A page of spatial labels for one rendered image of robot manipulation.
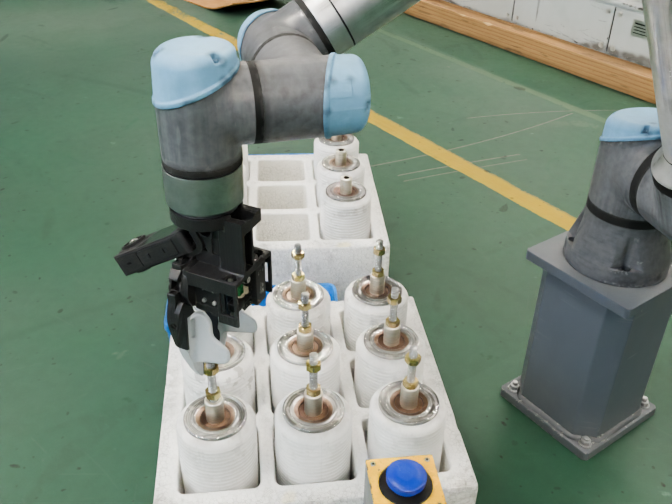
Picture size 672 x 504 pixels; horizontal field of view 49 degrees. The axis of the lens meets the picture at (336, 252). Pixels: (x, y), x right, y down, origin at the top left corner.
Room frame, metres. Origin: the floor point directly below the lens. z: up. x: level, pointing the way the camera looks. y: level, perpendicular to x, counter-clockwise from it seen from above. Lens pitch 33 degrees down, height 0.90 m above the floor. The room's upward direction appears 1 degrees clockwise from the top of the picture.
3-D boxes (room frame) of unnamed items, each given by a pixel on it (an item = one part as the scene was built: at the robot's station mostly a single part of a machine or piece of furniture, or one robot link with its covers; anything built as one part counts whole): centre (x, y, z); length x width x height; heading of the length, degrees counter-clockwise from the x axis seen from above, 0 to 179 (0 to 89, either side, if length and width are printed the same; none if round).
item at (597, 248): (0.92, -0.42, 0.35); 0.15 x 0.15 x 0.10
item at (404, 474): (0.49, -0.07, 0.32); 0.04 x 0.04 x 0.02
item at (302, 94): (0.67, 0.04, 0.65); 0.11 x 0.11 x 0.08; 16
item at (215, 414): (0.63, 0.14, 0.26); 0.02 x 0.02 x 0.03
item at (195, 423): (0.63, 0.14, 0.25); 0.08 x 0.08 x 0.01
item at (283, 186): (1.31, 0.11, 0.09); 0.39 x 0.39 x 0.18; 5
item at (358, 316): (0.90, -0.06, 0.16); 0.10 x 0.10 x 0.18
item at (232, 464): (0.63, 0.14, 0.16); 0.10 x 0.10 x 0.18
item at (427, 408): (0.66, -0.09, 0.25); 0.08 x 0.08 x 0.01
